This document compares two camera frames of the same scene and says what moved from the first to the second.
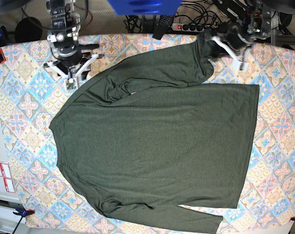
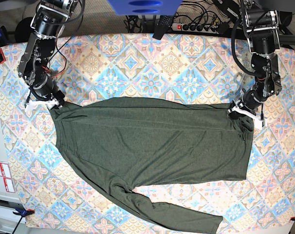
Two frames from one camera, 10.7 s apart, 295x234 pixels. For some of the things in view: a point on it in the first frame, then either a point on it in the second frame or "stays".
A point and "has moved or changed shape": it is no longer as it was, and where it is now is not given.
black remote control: (164, 23) stays
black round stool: (28, 29) stays
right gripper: (231, 37) to (249, 101)
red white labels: (2, 169) stays
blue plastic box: (145, 7) stays
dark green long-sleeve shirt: (147, 140) has moved or changed shape
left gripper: (68, 53) to (44, 89)
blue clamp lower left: (23, 213) stays
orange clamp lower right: (294, 218) stays
